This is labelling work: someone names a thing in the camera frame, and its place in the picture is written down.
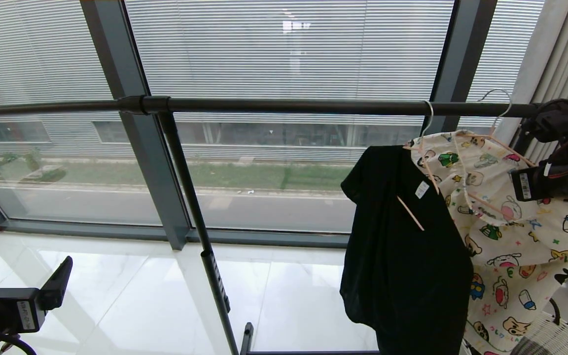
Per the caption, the window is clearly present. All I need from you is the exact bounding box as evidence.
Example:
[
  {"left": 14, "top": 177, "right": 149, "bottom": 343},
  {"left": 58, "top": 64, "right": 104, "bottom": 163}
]
[{"left": 0, "top": 0, "right": 546, "bottom": 249}]

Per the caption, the beige curtain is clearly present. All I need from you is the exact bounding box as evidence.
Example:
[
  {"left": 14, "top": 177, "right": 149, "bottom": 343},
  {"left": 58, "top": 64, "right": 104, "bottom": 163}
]
[{"left": 491, "top": 0, "right": 568, "bottom": 166}]

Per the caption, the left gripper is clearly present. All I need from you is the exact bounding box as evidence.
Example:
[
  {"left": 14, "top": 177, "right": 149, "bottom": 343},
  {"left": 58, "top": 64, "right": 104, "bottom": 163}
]
[{"left": 0, "top": 234, "right": 74, "bottom": 341}]

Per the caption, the cream printed garment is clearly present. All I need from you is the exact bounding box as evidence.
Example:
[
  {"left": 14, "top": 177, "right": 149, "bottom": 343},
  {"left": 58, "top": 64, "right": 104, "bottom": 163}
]
[{"left": 409, "top": 129, "right": 568, "bottom": 355}]

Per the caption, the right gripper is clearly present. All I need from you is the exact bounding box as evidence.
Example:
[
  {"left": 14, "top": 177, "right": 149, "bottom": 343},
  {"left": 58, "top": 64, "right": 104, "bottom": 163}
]
[{"left": 510, "top": 166, "right": 563, "bottom": 203}]

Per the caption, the black clothes rack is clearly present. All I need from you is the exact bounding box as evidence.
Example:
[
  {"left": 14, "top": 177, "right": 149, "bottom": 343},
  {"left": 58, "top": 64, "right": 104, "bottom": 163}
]
[{"left": 0, "top": 95, "right": 561, "bottom": 355}]

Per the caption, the white laundry basket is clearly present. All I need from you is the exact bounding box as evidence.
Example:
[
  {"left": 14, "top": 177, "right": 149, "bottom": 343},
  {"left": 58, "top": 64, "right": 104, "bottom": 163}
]
[{"left": 461, "top": 298, "right": 568, "bottom": 355}]

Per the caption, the black garment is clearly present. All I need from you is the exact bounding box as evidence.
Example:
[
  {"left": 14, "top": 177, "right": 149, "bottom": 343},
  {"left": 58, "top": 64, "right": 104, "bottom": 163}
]
[{"left": 339, "top": 145, "right": 475, "bottom": 355}]

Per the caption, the pink clothes hanger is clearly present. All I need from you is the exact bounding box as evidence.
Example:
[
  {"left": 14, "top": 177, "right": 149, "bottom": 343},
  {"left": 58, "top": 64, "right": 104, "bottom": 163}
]
[
  {"left": 395, "top": 100, "right": 441, "bottom": 232},
  {"left": 454, "top": 88, "right": 539, "bottom": 223}
]

